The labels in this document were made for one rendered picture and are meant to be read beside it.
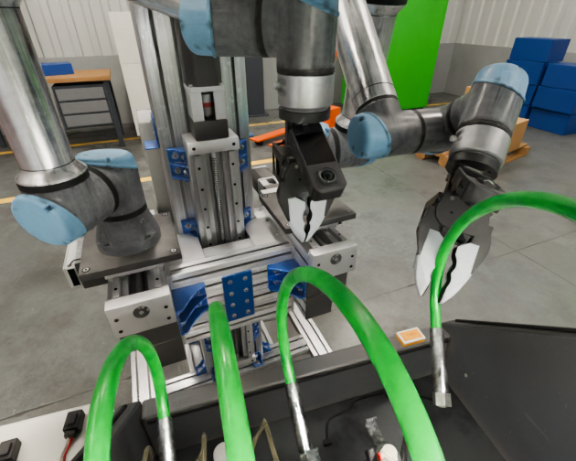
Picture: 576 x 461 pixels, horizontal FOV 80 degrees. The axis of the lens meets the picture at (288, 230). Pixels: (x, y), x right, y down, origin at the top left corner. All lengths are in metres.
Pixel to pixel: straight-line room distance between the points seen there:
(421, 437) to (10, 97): 0.68
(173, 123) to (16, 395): 1.61
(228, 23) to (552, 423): 0.73
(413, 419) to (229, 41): 0.43
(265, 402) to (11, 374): 1.75
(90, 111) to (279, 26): 4.77
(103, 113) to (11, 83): 4.47
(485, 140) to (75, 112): 4.92
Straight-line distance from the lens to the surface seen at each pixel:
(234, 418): 0.21
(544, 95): 6.74
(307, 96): 0.46
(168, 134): 0.99
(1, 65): 0.69
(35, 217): 0.75
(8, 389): 2.25
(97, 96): 5.11
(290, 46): 0.45
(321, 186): 0.42
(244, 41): 0.47
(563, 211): 0.29
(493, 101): 0.60
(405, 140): 0.61
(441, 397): 0.51
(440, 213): 0.51
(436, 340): 0.51
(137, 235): 0.88
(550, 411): 0.72
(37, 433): 0.72
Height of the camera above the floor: 1.52
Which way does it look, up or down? 32 degrees down
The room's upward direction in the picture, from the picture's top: straight up
